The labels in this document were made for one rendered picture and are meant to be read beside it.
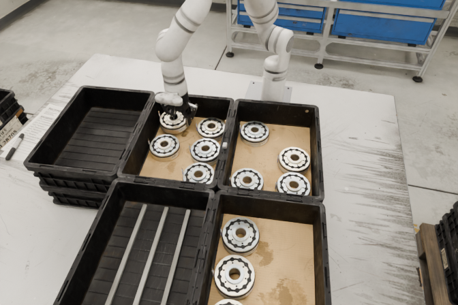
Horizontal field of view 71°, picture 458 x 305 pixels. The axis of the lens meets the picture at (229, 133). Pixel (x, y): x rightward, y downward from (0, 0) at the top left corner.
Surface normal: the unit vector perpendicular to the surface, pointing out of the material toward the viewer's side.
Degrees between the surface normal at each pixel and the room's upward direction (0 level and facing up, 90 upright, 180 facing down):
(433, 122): 0
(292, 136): 0
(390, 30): 90
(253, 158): 0
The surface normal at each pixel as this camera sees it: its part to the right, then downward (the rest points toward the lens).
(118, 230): -0.01, -0.70
